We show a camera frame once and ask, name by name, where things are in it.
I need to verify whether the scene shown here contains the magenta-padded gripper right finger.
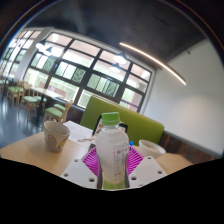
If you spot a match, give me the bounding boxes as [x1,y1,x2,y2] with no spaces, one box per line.
[126,145,168,189]

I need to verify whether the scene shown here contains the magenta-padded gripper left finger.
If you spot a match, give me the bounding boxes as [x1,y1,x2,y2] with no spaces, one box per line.
[60,146,101,190]

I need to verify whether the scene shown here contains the green-capped clear drink bottle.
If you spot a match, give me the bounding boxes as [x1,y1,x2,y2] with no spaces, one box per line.
[94,111,131,191]

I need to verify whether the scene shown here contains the white ceramic bowl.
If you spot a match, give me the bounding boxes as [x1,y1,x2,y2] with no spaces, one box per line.
[138,139,167,159]

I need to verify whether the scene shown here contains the small dark-edged card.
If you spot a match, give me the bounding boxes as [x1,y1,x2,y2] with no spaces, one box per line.
[87,142,98,153]

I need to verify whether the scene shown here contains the white paper sheet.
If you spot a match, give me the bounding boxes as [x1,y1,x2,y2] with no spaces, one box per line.
[62,120,96,146]

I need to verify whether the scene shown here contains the beige paper cup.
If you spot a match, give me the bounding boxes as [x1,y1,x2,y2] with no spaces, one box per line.
[43,120,71,153]

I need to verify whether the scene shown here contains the green upholstered bench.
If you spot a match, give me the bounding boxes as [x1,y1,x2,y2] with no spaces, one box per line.
[79,95,165,146]

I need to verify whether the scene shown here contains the wooden dining table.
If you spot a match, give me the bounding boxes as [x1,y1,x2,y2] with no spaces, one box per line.
[31,87,63,102]

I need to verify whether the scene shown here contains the wooden chairs with green seats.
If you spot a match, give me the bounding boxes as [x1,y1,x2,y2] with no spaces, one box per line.
[0,79,74,125]

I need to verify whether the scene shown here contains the large dark-framed window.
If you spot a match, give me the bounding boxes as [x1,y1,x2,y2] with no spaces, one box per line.
[0,29,154,113]

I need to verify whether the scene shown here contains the long curved ceiling light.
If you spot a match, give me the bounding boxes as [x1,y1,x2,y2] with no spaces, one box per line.
[118,42,188,86]

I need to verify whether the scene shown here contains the dark pendant ceiling lamps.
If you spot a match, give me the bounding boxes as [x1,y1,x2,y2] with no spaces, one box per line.
[34,39,128,73]

